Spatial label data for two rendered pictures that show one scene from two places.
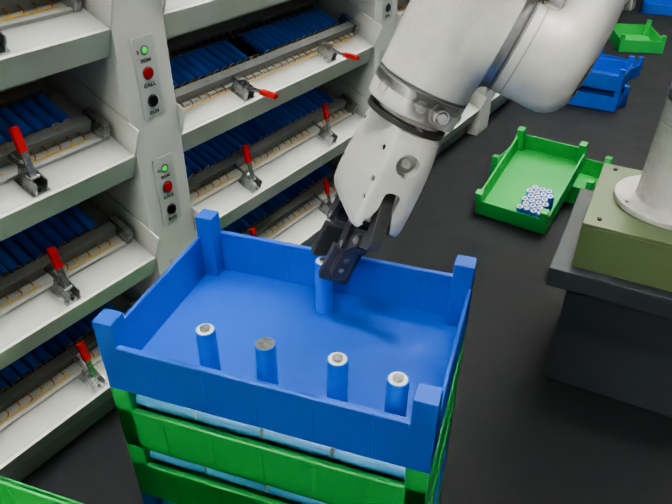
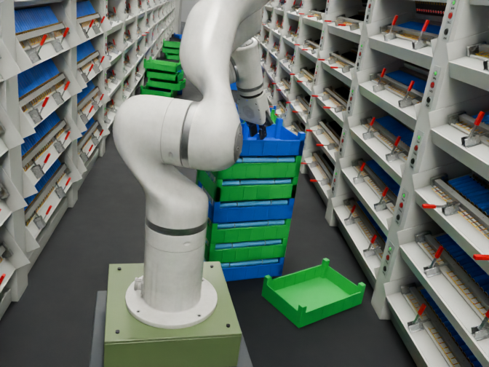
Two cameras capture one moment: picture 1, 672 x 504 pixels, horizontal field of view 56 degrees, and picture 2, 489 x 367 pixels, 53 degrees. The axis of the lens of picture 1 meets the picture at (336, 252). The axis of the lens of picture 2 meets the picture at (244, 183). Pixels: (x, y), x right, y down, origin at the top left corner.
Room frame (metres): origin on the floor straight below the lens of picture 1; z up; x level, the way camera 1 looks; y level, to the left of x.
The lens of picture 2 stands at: (1.66, -1.07, 0.98)
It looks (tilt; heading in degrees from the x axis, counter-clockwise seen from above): 21 degrees down; 138
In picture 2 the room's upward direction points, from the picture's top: 7 degrees clockwise
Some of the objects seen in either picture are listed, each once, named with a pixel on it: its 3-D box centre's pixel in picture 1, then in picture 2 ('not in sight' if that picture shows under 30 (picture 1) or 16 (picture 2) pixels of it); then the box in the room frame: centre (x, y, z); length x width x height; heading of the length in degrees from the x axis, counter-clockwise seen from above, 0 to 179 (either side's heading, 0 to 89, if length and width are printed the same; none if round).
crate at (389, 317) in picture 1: (298, 320); (252, 135); (0.46, 0.04, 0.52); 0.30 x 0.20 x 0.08; 72
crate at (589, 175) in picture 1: (550, 168); not in sight; (1.71, -0.65, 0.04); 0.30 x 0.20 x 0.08; 55
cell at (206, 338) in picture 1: (208, 354); not in sight; (0.41, 0.11, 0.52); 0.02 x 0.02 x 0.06
